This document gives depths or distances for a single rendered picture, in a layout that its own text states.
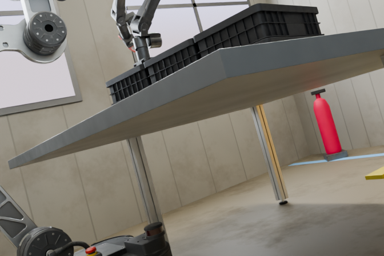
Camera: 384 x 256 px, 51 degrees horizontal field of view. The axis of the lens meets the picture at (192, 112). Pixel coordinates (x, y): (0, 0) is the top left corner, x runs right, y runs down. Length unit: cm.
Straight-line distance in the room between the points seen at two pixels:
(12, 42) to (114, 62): 186
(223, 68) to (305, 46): 17
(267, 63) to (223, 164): 333
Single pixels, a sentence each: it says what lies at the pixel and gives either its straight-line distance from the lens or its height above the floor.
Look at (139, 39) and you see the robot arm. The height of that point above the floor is 105.
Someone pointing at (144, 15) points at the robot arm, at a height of 113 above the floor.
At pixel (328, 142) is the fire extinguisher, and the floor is 17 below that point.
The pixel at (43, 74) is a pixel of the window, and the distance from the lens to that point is 325.
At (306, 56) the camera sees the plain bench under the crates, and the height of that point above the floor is 67.
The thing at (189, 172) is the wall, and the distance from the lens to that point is 365.
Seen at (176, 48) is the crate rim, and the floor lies 92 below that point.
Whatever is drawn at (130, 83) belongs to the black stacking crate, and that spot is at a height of 88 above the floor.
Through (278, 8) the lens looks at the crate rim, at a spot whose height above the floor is 92.
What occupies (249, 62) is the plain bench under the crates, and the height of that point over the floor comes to 68.
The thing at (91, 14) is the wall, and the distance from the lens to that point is 358.
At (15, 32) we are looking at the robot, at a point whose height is 116.
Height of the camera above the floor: 61
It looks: 3 degrees up
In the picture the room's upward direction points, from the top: 15 degrees counter-clockwise
